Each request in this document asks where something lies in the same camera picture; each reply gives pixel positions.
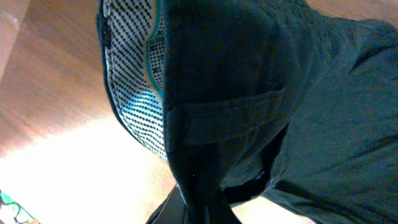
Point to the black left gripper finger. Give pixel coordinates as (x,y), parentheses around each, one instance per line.
(172,210)

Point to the dark navy shorts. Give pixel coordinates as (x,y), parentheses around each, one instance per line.
(259,98)

